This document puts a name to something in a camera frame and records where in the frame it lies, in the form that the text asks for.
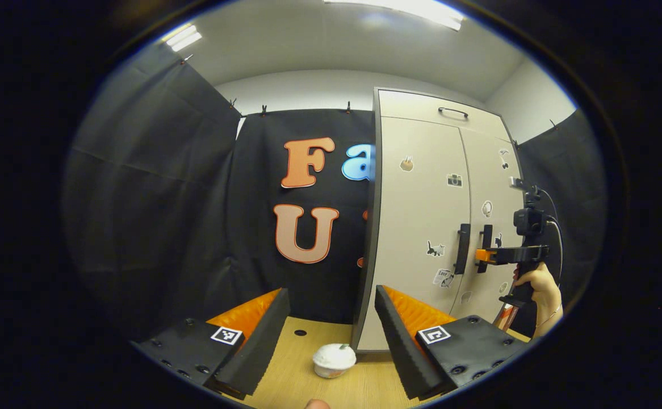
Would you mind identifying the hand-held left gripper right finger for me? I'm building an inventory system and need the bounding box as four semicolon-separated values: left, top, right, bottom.
374;285;530;401

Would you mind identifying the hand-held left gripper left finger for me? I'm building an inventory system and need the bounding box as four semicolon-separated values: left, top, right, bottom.
132;287;291;401

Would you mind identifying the black door handle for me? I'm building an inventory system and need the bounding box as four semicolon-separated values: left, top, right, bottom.
477;224;493;274
455;223;472;276

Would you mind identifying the white shoe cabinet door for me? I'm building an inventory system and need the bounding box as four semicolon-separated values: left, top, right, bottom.
359;116;471;351
459;128;525;324

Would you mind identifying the white double-door shoe cabinet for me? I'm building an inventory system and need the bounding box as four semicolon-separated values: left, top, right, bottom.
351;87;527;353

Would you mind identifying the orange book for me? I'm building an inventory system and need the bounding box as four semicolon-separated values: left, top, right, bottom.
493;304;516;333

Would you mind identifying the white lidded cup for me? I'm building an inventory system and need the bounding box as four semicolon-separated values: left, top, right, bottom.
312;343;358;379

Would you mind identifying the black backdrop cloth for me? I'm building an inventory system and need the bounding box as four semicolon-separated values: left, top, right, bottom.
63;43;609;341

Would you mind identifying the ceiling strip light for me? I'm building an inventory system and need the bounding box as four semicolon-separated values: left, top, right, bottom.
161;24;203;53

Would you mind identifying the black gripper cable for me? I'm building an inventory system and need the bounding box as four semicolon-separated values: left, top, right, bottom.
537;186;564;285

